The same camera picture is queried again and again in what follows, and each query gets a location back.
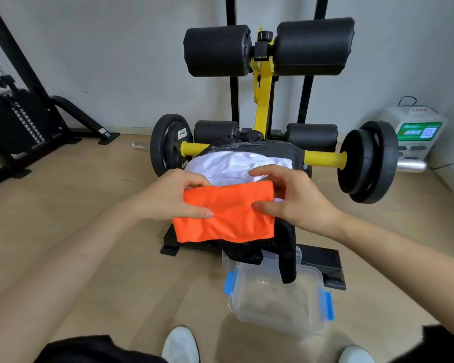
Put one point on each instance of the person's right hand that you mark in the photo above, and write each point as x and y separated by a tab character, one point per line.
306	207

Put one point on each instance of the person's left hand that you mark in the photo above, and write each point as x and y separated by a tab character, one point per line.
162	200

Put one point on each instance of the person's right thumb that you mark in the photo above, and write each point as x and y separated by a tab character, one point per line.
266	208

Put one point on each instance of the person's left thumb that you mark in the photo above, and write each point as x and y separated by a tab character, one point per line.
198	213

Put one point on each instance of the orange cloth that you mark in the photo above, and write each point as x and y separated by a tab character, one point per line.
230	215

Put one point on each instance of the person's right forearm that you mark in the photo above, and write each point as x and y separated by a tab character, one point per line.
401	257

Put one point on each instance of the person's left forearm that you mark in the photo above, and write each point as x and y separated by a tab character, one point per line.
60	275

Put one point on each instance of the black mesh bag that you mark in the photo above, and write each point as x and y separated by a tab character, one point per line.
283	245

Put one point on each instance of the white cloth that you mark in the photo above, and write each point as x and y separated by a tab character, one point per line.
230	166

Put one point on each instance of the black weight plate white print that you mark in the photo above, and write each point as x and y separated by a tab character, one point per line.
166	147

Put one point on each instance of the small black roller pad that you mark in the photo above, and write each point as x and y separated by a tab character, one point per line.
215	131
314	136

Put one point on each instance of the chrome bar end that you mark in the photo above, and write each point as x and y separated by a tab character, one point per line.
142	146
412	165

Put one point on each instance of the clear container with blue latches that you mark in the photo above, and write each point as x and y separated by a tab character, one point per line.
276	298

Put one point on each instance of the small plain black weight plate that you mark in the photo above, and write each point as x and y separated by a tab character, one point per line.
353	162

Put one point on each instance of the large plain black weight plate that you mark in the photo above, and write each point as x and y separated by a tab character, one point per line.
386	158

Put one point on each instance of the person's white left shoe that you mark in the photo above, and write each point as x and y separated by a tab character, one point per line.
179	345

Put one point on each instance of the person's white shoe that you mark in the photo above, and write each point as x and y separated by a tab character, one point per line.
179	345
355	355

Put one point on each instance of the large black roller pad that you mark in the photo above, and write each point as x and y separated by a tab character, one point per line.
314	47
217	50

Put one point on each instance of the white green charging box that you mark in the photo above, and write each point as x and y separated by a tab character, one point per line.
416	132

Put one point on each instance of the person's white right shoe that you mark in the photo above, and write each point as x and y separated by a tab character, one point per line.
355	355

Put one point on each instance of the black adjustment knob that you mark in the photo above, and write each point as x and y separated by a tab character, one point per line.
265	35

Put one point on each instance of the person's black trousers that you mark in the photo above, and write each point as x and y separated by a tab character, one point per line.
87	351

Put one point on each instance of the black weight stack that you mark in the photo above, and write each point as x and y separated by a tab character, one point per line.
26	120

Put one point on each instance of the yellow black gym machine frame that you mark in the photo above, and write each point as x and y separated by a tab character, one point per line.
263	83

